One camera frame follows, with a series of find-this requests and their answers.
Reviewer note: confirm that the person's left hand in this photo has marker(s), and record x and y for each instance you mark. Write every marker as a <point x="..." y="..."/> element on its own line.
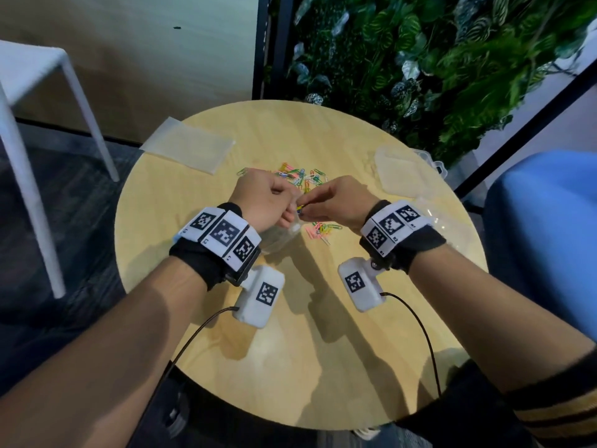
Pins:
<point x="263" y="198"/>

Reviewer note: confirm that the person's right hand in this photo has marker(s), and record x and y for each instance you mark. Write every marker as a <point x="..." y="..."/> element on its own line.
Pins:
<point x="343" y="202"/>

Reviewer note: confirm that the translucent plastic bag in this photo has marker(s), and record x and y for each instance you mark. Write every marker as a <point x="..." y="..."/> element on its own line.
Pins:
<point x="280" y="237"/>

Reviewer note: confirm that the pile of coloured paper clips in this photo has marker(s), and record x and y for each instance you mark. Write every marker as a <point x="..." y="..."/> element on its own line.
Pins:
<point x="303" y="174"/>

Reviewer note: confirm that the stack of plastic bags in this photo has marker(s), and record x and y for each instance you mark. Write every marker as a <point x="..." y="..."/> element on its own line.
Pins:
<point x="186" y="144"/>

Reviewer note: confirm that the person's left forearm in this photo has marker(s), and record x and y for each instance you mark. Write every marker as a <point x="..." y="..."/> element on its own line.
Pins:
<point x="102" y="359"/>

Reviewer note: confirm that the person's right forearm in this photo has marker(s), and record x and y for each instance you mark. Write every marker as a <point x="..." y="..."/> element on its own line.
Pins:
<point x="494" y="317"/>

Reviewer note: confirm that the round wooden table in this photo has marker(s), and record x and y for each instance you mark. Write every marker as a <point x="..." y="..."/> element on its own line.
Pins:
<point x="303" y="368"/>

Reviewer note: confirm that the person's right shoe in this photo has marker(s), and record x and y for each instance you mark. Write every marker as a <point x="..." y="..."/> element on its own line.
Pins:
<point x="366" y="433"/>

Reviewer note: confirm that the person's shoe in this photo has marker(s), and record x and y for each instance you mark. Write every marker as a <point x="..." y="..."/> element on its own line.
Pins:
<point x="177" y="415"/>
<point x="366" y="433"/>

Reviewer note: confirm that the person's left shoe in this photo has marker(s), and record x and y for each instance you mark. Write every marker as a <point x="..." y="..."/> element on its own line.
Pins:
<point x="177" y="415"/>

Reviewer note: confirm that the person's dark trousers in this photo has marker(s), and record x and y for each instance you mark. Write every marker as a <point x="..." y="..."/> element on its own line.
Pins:
<point x="457" y="419"/>

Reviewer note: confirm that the person's right shirt sleeve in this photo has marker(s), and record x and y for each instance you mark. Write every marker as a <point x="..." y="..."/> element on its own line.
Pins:
<point x="559" y="405"/>

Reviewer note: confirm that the clear plastic box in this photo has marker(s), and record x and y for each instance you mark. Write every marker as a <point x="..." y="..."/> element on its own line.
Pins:
<point x="401" y="172"/>

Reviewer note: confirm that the black left wristband with markers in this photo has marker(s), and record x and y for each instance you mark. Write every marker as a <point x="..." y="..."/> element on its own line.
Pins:
<point x="210" y="247"/>

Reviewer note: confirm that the black wristband with markers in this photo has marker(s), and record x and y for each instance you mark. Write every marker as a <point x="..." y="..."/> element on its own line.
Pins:
<point x="406" y="242"/>
<point x="210" y="247"/>

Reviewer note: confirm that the black right wristband with markers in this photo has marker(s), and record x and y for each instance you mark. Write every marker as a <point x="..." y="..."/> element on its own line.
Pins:
<point x="406" y="242"/>

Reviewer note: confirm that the clear plastic lid blue band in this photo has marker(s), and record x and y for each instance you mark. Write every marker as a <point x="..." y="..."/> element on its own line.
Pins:
<point x="450" y="223"/>

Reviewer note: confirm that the blue armchair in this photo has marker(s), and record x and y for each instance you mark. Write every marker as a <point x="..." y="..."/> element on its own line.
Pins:
<point x="545" y="237"/>

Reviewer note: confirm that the white chair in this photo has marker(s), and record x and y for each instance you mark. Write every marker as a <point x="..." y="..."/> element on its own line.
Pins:
<point x="18" y="74"/>

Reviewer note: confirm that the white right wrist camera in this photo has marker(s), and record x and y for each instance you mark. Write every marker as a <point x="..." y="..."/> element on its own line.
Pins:
<point x="361" y="286"/>

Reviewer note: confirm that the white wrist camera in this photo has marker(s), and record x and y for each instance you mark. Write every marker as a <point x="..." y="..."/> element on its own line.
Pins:
<point x="361" y="286"/>
<point x="259" y="298"/>

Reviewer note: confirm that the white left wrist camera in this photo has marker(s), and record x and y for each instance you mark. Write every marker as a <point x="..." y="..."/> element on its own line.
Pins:
<point x="259" y="298"/>

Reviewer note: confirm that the green plant wall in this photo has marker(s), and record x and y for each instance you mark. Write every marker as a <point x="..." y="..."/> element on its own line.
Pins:
<point x="443" y="55"/>

